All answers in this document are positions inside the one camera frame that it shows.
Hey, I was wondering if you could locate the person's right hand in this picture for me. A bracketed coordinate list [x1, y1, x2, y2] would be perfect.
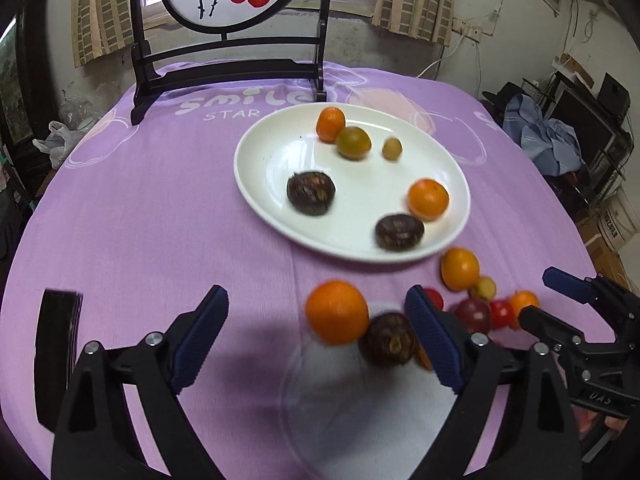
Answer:
[573, 404, 627, 443]

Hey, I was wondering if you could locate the black monitor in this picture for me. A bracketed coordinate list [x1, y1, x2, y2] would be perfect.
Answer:
[544, 72, 632, 173]

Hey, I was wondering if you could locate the white plastic bag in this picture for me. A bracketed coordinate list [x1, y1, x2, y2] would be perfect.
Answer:
[32, 120, 85, 169]

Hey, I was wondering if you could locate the black flat object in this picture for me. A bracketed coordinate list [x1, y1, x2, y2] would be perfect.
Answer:
[32, 288, 84, 434]

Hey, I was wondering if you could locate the tiny orange fruit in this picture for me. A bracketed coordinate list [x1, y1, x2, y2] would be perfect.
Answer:
[509, 290, 541, 331]

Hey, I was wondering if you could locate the black hat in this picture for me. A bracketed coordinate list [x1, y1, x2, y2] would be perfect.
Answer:
[481, 81, 526, 117]

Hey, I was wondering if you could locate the dark wooden cabinet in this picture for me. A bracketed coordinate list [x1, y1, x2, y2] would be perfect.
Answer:
[0, 0, 57, 261]

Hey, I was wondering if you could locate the blue cloth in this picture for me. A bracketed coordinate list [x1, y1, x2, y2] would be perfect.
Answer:
[502, 94, 587, 177]

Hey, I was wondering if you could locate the white plate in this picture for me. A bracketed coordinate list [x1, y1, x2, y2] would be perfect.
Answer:
[233, 102, 472, 264]

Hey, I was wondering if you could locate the cardboard box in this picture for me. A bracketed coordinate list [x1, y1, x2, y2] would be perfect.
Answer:
[575, 195, 640, 273]

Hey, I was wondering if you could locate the green tangerine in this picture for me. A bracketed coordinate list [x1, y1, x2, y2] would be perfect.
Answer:
[335, 126, 372, 161]

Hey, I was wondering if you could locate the clear round plate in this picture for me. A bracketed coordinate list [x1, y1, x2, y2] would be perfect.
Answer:
[279, 300, 457, 480]

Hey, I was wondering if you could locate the white wall socket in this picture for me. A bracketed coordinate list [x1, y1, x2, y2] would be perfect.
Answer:
[452, 19, 483, 42]

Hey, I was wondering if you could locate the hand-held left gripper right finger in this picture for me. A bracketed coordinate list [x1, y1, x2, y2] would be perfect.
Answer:
[405, 285, 583, 480]

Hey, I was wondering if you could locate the dark red round fruit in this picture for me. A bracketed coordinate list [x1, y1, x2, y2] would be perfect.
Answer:
[452, 297, 493, 335]

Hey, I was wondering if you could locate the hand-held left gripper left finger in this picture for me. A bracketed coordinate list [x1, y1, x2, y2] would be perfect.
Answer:
[51, 285, 230, 480]

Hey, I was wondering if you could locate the dark brown water chestnut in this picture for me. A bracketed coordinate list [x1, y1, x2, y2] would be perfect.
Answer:
[286, 171, 336, 217]
[375, 213, 426, 252]
[357, 312, 419, 367]

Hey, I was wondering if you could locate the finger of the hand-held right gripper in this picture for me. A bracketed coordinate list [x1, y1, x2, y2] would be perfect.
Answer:
[519, 305, 592, 357]
[543, 267, 640, 332]

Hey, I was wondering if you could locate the purple printed tablecloth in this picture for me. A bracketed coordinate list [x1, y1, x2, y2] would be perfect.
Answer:
[0, 59, 626, 480]

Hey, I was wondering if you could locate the small orange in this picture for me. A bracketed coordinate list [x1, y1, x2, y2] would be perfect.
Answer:
[316, 106, 347, 143]
[407, 178, 450, 222]
[440, 247, 481, 292]

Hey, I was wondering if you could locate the large orange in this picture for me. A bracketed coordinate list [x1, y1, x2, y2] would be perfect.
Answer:
[305, 281, 371, 346]

